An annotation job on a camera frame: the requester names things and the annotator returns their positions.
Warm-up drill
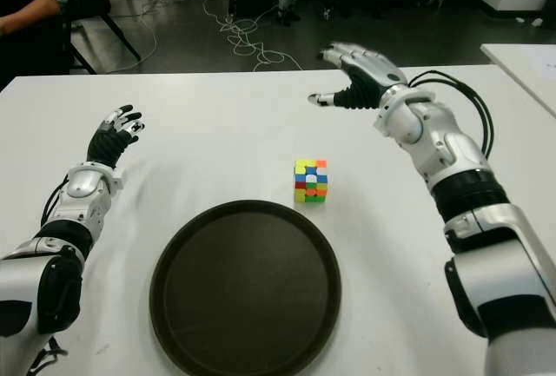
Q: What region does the white tangled floor cable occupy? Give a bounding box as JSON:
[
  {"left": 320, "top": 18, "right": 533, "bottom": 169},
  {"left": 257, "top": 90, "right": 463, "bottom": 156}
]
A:
[{"left": 203, "top": 0, "right": 305, "bottom": 72}]

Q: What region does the multicoloured Rubik's cube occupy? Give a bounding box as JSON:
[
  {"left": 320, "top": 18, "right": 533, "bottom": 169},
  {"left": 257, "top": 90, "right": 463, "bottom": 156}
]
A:
[{"left": 294, "top": 158, "right": 328, "bottom": 205}]

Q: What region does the black right forearm cable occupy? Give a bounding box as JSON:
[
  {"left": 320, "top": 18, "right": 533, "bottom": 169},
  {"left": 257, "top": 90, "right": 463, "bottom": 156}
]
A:
[{"left": 407, "top": 70, "right": 496, "bottom": 160}]

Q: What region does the black office chair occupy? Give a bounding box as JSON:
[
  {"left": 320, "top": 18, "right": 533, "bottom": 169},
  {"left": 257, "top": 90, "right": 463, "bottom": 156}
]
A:
[{"left": 47, "top": 0, "right": 142, "bottom": 76}]

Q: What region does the black left elbow cable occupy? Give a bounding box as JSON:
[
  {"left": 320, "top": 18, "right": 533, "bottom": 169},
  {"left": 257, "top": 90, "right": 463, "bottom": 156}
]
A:
[{"left": 28, "top": 335, "right": 70, "bottom": 375}]

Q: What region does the black forearm cable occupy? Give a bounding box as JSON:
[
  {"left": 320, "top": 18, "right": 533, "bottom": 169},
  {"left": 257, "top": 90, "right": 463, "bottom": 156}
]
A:
[
  {"left": 407, "top": 70, "right": 496, "bottom": 160},
  {"left": 41, "top": 176, "right": 70, "bottom": 230}
]

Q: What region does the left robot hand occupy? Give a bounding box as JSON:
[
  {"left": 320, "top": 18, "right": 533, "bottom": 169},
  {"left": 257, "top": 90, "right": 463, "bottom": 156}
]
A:
[{"left": 85, "top": 104, "right": 146, "bottom": 169}]

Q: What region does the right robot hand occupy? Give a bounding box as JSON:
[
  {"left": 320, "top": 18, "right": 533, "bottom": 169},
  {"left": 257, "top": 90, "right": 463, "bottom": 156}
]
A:
[{"left": 307, "top": 42, "right": 409, "bottom": 111}]

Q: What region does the dark round plate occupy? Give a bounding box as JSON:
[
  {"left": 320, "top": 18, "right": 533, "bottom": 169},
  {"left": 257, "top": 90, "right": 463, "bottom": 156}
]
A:
[{"left": 149, "top": 200, "right": 343, "bottom": 376}]

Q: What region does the black left forearm cable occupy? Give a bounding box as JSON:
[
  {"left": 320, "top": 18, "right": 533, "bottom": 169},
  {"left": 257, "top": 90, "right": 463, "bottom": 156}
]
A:
[{"left": 41, "top": 176, "right": 70, "bottom": 230}]

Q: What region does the white side table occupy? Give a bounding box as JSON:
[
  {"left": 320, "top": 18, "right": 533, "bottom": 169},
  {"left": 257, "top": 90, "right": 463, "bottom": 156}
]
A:
[{"left": 480, "top": 43, "right": 556, "bottom": 119}]

